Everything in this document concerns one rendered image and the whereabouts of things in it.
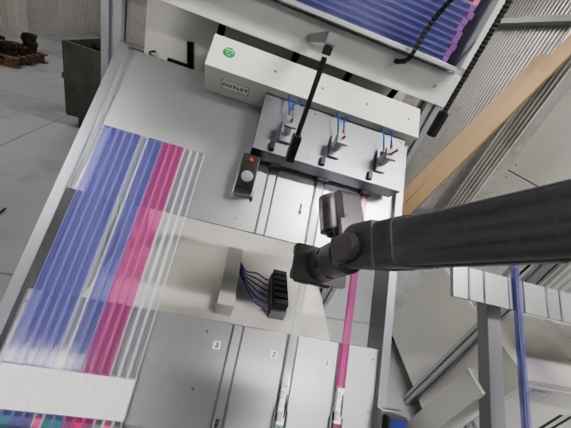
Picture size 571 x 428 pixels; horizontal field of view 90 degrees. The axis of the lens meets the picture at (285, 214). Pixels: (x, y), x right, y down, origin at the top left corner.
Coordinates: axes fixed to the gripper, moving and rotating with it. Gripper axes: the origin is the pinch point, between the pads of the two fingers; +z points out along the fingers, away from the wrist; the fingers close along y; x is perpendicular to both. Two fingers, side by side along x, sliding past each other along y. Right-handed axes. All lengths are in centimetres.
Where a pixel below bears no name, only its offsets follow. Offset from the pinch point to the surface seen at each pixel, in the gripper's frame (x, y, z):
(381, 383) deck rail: 18.4, -19.3, 1.0
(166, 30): -51, 44, 1
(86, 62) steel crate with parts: -175, 173, 178
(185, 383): 23.1, 18.0, 2.2
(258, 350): 16.1, 6.3, 1.7
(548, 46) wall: -314, -266, 97
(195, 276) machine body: 1.1, 23.7, 40.1
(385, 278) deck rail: -2.4, -19.1, 0.5
